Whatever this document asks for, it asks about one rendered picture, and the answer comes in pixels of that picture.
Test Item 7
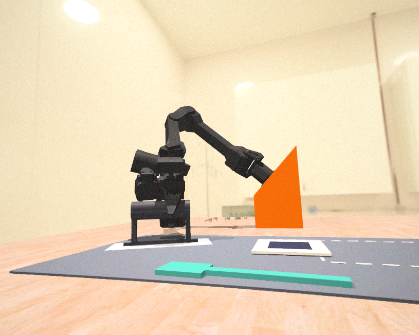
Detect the teal flat bar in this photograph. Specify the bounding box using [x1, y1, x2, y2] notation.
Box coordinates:
[155, 262, 353, 288]

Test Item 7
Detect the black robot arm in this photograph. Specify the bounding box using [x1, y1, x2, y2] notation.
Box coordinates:
[130, 106, 274, 201]

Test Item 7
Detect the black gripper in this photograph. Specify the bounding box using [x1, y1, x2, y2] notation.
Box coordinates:
[155, 157, 186, 228]

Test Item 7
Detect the white tile with dark blue top patch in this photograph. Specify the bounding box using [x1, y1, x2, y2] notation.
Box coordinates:
[251, 239, 332, 256]

